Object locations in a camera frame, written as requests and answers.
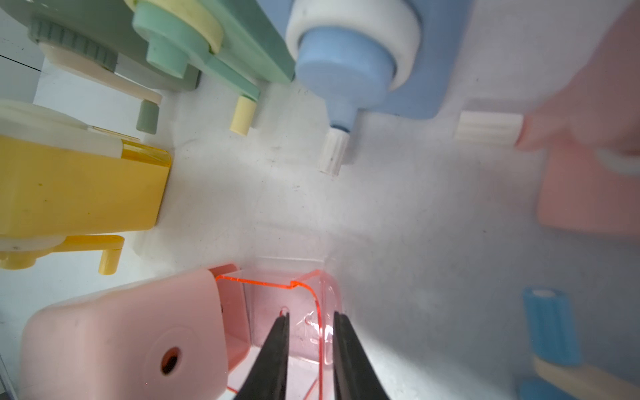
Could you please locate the light green pencil sharpener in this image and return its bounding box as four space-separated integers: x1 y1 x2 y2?
127 1 295 136

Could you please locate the dark green pencil sharpener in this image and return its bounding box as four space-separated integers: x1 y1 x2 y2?
1 0 200 134

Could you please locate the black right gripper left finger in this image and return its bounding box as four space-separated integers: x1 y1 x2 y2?
234 313 290 400

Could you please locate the clear pink tray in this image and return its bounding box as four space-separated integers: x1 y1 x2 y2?
215 270 343 399

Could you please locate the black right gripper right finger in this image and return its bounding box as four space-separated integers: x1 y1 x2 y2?
333 311 390 400

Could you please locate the yellow pencil sharpener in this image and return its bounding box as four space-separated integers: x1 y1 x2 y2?
1 100 172 275

